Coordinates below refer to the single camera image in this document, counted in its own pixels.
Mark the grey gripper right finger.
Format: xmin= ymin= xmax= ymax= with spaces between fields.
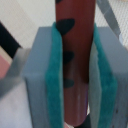
xmin=89 ymin=27 xmax=128 ymax=128

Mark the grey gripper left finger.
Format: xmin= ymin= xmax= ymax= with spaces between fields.
xmin=22 ymin=25 xmax=64 ymax=128

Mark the brown grilled sausage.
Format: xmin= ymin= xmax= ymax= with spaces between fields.
xmin=55 ymin=0 xmax=96 ymax=126

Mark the wooden handled knife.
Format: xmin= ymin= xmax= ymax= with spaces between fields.
xmin=97 ymin=0 xmax=121 ymax=37

